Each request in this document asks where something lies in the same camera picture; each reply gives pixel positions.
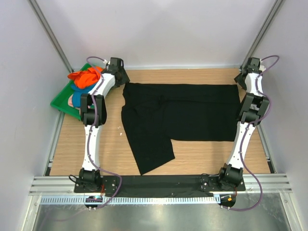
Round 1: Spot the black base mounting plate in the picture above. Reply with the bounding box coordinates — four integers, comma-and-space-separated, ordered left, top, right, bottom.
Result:
74, 174, 246, 193

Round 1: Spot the left aluminium corner post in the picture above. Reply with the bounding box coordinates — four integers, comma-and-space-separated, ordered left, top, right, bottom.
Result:
28, 0, 73, 73

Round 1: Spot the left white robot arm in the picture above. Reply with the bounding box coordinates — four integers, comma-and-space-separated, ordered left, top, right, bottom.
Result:
74, 67, 129, 193

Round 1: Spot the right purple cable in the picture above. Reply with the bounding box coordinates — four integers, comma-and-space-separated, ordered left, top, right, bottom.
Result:
226, 55, 280, 211

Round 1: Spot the blue t shirt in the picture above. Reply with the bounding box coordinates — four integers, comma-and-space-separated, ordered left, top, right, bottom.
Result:
71, 83, 95, 108

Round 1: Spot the pink t shirt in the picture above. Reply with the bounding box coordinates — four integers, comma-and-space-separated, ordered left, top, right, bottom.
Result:
68, 94, 81, 108

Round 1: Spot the aluminium corner post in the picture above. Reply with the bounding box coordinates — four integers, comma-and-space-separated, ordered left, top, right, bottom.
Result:
240, 0, 285, 70
28, 0, 73, 73

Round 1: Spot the black t shirt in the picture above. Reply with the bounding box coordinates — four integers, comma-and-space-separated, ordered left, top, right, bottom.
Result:
121, 83, 240, 175

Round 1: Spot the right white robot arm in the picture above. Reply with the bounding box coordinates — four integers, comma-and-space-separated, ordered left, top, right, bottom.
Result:
217, 71, 270, 191

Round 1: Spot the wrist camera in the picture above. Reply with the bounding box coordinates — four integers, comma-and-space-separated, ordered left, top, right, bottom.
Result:
104, 57, 124, 74
241, 57, 262, 75

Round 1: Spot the orange t shirt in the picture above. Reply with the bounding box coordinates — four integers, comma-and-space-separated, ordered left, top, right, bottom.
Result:
67, 66, 104, 89

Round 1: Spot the right aluminium corner post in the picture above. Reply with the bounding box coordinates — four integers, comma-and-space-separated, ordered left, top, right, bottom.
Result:
240, 0, 285, 70

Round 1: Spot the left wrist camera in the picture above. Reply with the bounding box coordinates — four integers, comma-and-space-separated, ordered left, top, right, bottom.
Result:
104, 57, 124, 74

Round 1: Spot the slotted grey cable duct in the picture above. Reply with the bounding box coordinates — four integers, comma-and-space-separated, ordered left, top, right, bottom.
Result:
40, 195, 220, 205

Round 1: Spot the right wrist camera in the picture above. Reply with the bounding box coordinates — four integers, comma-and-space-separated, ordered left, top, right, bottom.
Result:
241, 57, 262, 75

